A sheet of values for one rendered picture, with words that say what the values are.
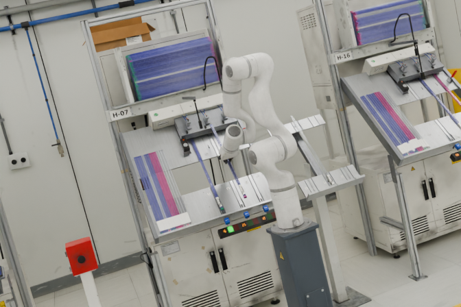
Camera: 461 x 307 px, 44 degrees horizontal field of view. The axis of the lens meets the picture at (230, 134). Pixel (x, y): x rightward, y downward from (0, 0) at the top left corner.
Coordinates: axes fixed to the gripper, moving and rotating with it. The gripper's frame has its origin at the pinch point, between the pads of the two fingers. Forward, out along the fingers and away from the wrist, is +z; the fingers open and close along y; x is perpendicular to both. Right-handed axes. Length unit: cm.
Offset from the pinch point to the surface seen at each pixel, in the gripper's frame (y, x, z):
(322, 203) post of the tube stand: -46, 34, 17
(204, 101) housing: -3.5, -44.1, 11.0
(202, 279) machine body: 26, 44, 55
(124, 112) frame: 43, -51, 12
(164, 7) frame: 4, -98, -14
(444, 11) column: -285, -134, 120
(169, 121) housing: 19.5, -38.9, 14.1
